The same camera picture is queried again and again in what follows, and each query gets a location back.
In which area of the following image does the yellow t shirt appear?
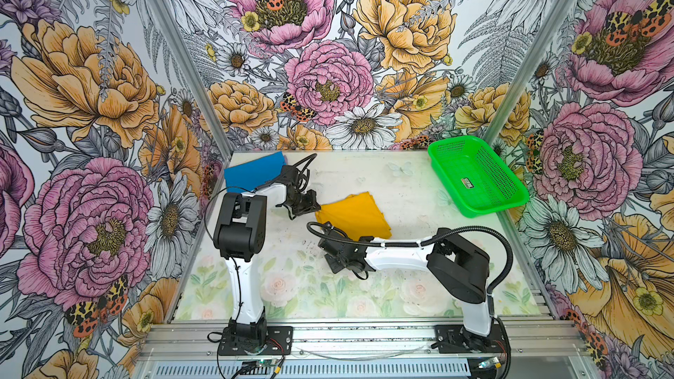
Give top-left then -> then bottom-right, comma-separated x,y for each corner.
316,192 -> 391,241

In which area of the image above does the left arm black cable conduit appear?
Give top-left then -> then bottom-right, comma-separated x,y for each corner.
202,152 -> 318,327

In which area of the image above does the aluminium corner post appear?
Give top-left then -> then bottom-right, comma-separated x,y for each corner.
483,0 -> 577,146
146,0 -> 233,163

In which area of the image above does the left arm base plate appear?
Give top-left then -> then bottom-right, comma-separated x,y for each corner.
217,324 -> 294,356

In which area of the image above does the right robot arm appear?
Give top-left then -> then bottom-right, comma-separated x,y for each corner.
318,228 -> 493,338

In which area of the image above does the green circuit board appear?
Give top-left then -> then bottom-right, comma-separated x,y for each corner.
242,359 -> 283,371

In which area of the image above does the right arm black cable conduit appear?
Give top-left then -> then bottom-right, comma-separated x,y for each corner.
306,220 -> 514,379

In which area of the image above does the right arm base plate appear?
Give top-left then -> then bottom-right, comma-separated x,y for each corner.
431,324 -> 508,354

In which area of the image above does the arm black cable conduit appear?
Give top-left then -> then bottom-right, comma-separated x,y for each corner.
202,152 -> 318,327
306,220 -> 514,379

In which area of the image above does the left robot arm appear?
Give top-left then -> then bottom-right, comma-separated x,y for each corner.
210,154 -> 321,355

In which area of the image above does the green plastic basket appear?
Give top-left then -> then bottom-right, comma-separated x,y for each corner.
428,135 -> 530,218

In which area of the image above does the folded blue t shirt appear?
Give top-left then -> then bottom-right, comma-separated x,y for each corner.
224,152 -> 286,192

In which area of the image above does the aluminium left corner post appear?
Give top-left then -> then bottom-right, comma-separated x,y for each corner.
146,0 -> 233,163

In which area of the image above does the aluminium front frame rail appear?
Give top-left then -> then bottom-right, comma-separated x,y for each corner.
139,316 -> 587,361

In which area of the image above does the aluminium right corner post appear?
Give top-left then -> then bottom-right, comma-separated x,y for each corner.
483,0 -> 577,146

